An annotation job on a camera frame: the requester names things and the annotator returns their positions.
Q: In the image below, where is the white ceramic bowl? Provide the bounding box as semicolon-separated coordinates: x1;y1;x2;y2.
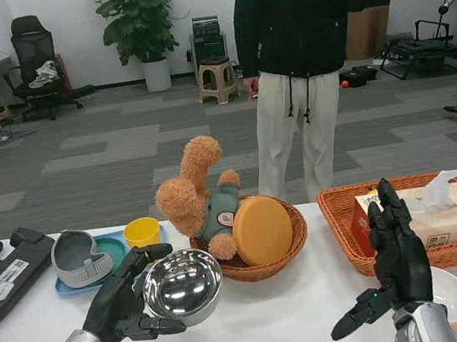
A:
429;263;457;326

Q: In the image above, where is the beige tissue box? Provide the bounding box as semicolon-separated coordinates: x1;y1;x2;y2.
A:
397;181;457;250

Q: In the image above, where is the brown plush teddy bear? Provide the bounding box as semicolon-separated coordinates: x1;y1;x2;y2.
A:
147;130;252;269

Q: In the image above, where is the potted green plant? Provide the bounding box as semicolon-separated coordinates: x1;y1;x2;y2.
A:
89;0;189;99

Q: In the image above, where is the light blue plastic tray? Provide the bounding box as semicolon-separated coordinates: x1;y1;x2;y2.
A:
47;224;172;299

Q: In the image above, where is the person in black jacket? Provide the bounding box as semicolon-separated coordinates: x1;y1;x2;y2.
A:
230;0;409;210

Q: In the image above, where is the black moulded equipment case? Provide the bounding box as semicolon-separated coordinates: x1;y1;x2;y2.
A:
0;222;67;327

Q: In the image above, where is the black folding cot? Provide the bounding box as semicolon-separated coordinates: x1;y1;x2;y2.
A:
373;15;457;84

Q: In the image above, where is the white tissue sheet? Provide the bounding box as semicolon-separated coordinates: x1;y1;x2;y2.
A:
416;168;457;214

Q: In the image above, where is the black metal cabinet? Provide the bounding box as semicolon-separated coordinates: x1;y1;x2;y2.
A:
188;31;231;75

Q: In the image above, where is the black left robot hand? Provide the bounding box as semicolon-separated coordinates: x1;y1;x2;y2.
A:
72;240;189;342

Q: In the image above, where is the round brown wicker basket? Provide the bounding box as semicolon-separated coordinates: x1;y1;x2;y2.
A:
184;188;313;290

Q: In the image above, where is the white crumpled cloth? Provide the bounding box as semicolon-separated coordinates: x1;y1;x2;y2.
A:
26;59;60;90

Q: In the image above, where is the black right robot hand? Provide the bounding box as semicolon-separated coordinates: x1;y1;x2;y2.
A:
311;173;439;342

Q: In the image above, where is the black office chair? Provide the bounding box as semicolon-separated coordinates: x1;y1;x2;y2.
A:
0;8;99;127

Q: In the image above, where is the shiny metal bowl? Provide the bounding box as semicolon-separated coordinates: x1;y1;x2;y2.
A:
137;245;230;334

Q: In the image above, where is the red cardboard box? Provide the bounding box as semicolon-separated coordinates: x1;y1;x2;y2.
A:
346;191;390;261

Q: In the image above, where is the black device with stripes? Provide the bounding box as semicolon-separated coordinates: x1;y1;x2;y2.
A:
190;14;221;37

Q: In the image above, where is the brown cardboard box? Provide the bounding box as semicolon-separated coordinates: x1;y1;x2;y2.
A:
339;0;399;63

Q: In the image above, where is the black carrying case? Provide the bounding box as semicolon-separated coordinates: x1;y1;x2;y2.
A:
338;63;381;90

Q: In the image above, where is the orange round disc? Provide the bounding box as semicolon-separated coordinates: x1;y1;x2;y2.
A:
227;191;297;269

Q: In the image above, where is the yellow plastic cup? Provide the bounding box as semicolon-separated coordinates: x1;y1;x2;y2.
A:
121;215;167;262

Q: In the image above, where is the beige plastic stool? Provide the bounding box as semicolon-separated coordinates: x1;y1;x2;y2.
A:
194;54;241;108

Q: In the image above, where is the teal green round plate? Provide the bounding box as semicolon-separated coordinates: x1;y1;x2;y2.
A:
94;236;132;278

